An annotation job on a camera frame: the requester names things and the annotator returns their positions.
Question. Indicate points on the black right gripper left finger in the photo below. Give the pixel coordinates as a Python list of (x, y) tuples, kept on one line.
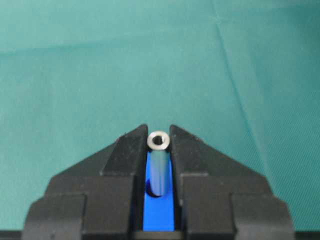
[(99, 198)]

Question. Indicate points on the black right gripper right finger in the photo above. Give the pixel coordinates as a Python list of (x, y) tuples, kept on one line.
[(222, 199)]

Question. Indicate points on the silver metal shaft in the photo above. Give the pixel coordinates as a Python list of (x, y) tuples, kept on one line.
[(158, 143)]

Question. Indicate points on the green table mat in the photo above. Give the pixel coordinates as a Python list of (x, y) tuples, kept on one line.
[(242, 75)]

